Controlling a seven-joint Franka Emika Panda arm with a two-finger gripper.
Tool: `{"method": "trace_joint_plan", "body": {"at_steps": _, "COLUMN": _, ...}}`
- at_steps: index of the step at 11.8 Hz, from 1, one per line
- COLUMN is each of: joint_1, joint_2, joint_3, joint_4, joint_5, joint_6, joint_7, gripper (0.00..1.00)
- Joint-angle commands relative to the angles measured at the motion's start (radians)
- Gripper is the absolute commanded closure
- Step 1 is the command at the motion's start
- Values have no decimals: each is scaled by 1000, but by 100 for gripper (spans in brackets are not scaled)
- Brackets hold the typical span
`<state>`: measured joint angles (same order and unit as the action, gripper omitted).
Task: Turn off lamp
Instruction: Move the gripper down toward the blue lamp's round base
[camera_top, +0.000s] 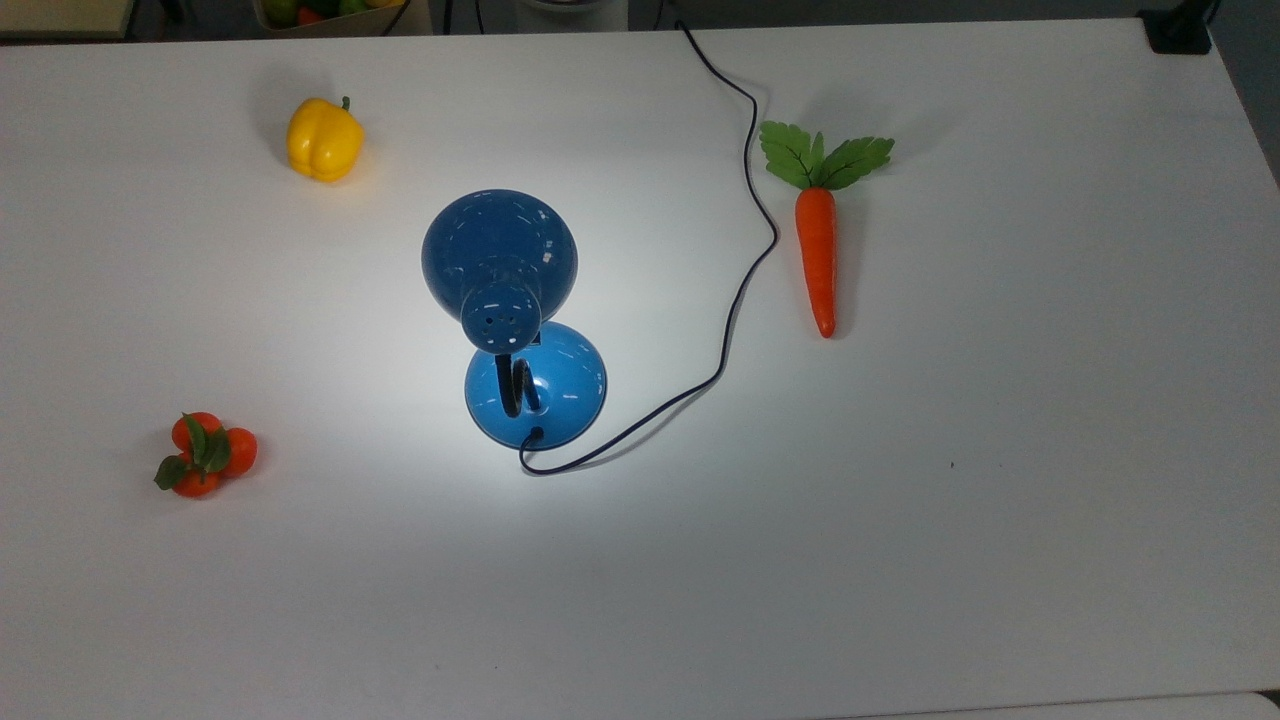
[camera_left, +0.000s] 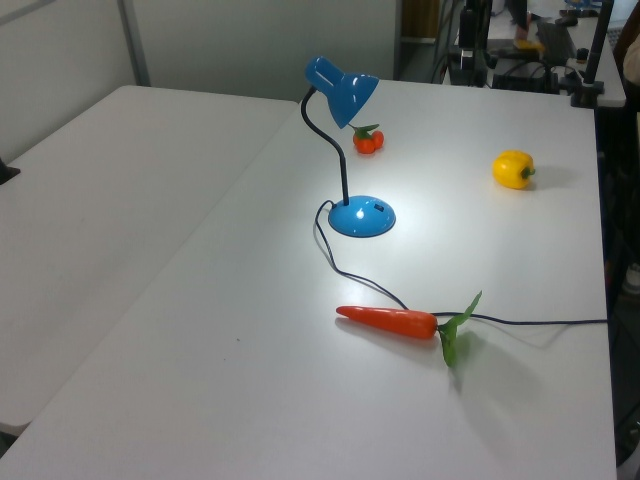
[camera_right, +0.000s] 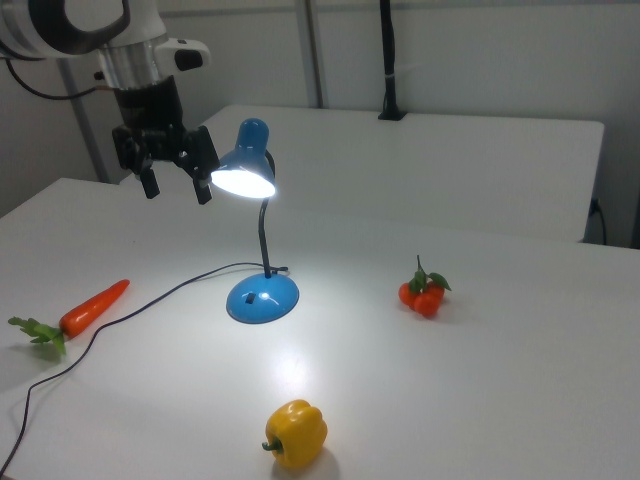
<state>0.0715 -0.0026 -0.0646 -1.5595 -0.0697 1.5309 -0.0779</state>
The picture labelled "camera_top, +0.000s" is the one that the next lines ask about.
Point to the blue desk lamp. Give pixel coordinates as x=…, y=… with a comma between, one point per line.
x=500, y=240

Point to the orange toy carrot green leaves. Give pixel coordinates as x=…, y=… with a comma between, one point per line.
x=816, y=250

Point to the yellow toy bell pepper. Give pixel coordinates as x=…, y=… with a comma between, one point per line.
x=322, y=140

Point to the toy tangerine cluster with leaves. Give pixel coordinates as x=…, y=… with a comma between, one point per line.
x=240, y=452

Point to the basket of toy fruit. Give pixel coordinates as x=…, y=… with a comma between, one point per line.
x=340, y=25

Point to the beige box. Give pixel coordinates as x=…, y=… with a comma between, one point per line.
x=60, y=15

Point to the black table clamp mount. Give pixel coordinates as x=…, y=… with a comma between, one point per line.
x=1175, y=35

